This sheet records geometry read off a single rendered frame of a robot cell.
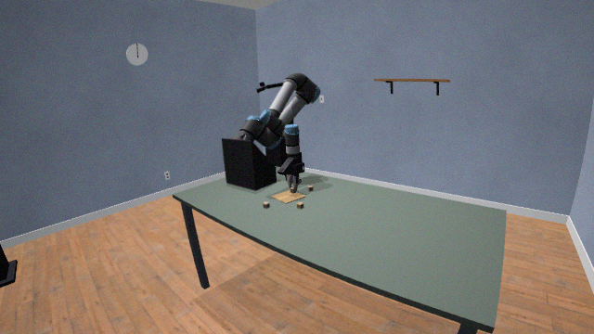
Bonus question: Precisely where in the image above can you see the beige flat mat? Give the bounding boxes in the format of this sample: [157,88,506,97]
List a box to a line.
[272,190,304,203]

